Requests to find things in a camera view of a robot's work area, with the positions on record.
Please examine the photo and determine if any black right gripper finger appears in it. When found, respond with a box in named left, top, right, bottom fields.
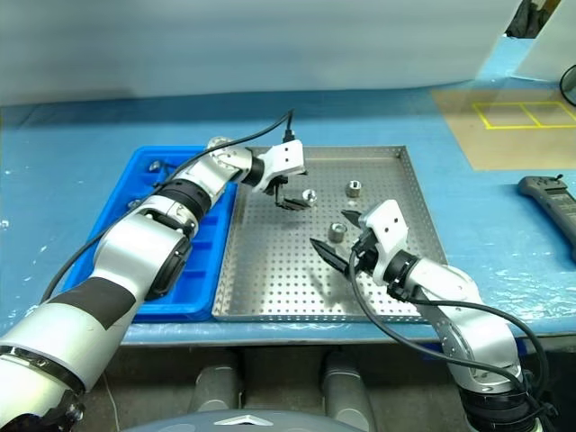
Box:
left=309, top=238, right=355, bottom=275
left=339, top=208, right=368, bottom=236

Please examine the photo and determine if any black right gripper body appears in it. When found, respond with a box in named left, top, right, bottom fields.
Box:
left=349, top=229, right=383, bottom=275

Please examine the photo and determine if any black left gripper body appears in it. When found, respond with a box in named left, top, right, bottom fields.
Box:
left=264, top=173, right=290, bottom=208

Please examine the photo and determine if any perforated steel tray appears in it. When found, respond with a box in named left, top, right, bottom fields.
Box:
left=211, top=144, right=451, bottom=324

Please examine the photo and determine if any blue plastic compartment tray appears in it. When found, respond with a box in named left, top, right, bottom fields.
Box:
left=60, top=144, right=239, bottom=323

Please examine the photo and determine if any grey rounded cylinder shape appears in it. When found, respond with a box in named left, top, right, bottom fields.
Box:
left=321, top=353, right=377, bottom=424
left=188, top=363, right=242, bottom=413

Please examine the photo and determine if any white backdrop panel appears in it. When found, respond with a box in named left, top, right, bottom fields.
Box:
left=0, top=0, right=526, bottom=109

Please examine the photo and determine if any brown cardboard mat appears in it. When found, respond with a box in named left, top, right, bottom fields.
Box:
left=431, top=87, right=576, bottom=172

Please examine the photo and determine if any grey housing with white chevron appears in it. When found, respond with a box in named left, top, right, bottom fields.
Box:
left=119, top=407, right=356, bottom=432

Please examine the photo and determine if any dark grey handheld remote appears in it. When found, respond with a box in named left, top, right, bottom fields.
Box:
left=516, top=174, right=576, bottom=265

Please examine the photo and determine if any dark object behind panels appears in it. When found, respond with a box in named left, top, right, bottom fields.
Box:
left=503, top=0, right=548, bottom=40

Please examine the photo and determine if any white leaning panel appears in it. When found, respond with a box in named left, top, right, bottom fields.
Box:
left=512, top=0, right=576, bottom=85

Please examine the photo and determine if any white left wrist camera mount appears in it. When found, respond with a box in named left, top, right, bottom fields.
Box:
left=250, top=139, right=308, bottom=194

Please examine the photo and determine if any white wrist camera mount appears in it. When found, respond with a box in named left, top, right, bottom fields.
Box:
left=358, top=200, right=410, bottom=284
left=250, top=139, right=308, bottom=194

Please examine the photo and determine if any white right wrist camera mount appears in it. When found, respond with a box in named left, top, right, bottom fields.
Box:
left=358, top=200, right=410, bottom=284

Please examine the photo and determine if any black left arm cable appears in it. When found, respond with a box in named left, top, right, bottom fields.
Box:
left=39, top=109, right=296, bottom=305

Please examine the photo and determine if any thin black cable loop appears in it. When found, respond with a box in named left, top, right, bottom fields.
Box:
left=559, top=64, right=576, bottom=105

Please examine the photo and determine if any thin white string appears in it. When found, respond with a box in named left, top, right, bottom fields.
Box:
left=101, top=373, right=122, bottom=428

